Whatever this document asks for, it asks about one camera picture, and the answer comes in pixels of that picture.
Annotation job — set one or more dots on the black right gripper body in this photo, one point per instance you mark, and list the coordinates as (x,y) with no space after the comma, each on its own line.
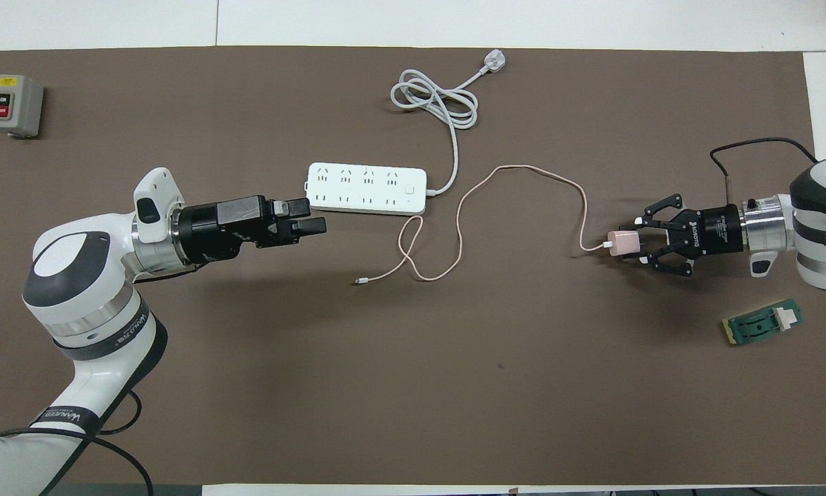
(716,231)

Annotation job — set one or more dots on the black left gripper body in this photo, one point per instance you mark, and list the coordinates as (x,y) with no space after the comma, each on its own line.
(226,227)

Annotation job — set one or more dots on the pink charger block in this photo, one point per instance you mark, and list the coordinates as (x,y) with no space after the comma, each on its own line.
(623,243)

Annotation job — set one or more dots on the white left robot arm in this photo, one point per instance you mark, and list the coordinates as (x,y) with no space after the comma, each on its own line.
(89,310)

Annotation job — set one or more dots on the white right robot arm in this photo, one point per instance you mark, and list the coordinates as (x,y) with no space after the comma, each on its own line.
(822,227)

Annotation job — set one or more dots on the white power strip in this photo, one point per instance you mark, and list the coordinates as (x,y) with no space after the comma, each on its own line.
(364,189)

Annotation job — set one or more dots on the green board with white connector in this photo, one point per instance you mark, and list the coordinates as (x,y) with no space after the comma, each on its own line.
(760,324)

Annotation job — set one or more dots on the brown table mat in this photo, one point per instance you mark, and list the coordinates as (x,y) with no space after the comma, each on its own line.
(454,386)

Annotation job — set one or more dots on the grey on-off switch box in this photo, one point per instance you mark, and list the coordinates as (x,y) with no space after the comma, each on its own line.
(14,105)

